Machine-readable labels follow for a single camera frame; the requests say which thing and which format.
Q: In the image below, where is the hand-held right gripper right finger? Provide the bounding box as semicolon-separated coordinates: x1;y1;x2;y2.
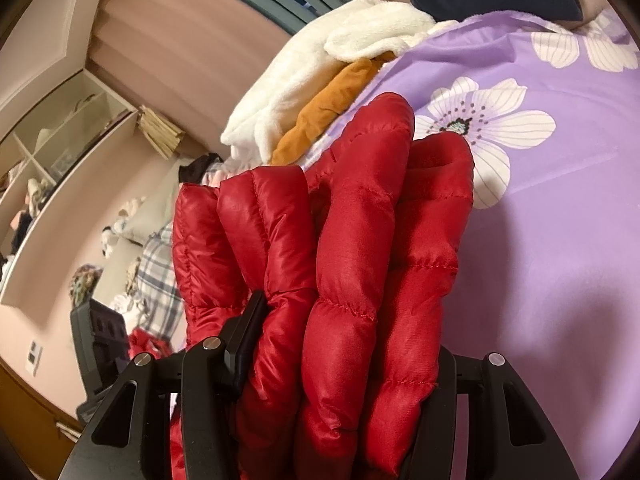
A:
400;347;581;480

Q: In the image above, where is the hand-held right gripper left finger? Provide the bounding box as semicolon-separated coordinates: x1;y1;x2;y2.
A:
60;290;268;480

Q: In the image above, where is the red puffer jacket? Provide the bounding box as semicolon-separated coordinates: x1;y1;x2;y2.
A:
169;92;475;480

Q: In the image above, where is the red patterned cloth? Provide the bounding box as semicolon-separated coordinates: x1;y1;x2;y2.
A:
127;327;173;359

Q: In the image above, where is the floral patterned cloth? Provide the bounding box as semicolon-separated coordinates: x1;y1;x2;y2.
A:
70;265;104;309

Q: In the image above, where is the plaid cloth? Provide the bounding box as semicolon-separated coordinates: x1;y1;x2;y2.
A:
137;225;183;341

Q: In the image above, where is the panda plush toy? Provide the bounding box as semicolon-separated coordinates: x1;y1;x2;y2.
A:
102;225;122;261

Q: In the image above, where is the pink cloth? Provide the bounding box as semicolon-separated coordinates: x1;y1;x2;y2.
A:
202;170;236;189

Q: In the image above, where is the white shelf unit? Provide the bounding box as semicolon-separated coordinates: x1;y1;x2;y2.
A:
0;67;141;307

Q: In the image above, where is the black cloth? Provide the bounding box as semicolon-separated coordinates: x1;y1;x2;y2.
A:
177;152;224;186

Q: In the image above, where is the purple floral bedsheet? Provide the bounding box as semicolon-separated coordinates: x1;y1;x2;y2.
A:
305;7;640;480

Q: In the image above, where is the white fleece garment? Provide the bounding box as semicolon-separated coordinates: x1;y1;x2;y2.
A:
220;0;458;166

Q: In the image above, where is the pinkish brown curtain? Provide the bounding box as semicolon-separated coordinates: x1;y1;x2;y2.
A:
85;0;351;161

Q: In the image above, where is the mustard corduroy garment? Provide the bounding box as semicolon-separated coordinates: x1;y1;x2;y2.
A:
271;52;396;167

